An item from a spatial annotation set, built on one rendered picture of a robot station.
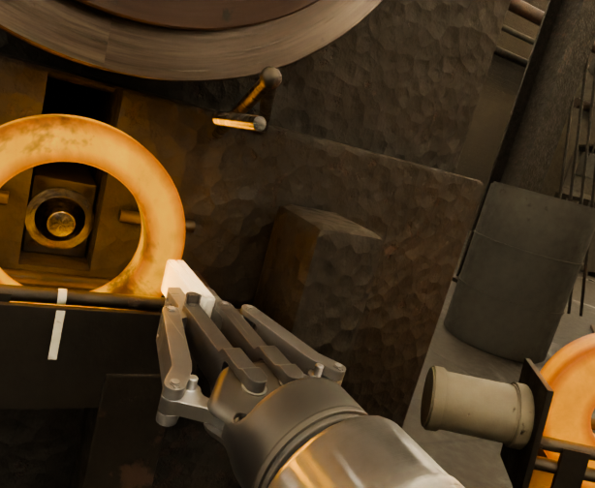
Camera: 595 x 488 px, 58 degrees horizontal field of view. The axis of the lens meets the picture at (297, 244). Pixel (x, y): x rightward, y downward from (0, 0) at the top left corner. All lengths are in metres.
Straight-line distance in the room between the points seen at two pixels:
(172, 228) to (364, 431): 0.26
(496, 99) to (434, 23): 8.52
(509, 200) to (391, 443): 2.77
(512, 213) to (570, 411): 2.46
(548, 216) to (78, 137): 2.68
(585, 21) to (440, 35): 4.06
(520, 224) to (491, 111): 6.31
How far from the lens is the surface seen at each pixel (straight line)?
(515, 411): 0.53
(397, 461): 0.25
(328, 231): 0.48
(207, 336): 0.36
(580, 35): 4.73
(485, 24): 0.76
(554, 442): 0.54
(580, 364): 0.54
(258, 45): 0.43
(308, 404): 0.28
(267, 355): 0.34
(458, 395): 0.52
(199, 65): 0.42
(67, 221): 0.53
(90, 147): 0.43
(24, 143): 0.43
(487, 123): 9.17
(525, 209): 2.95
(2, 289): 0.44
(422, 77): 0.70
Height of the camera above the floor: 0.87
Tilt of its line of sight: 12 degrees down
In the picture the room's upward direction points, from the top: 15 degrees clockwise
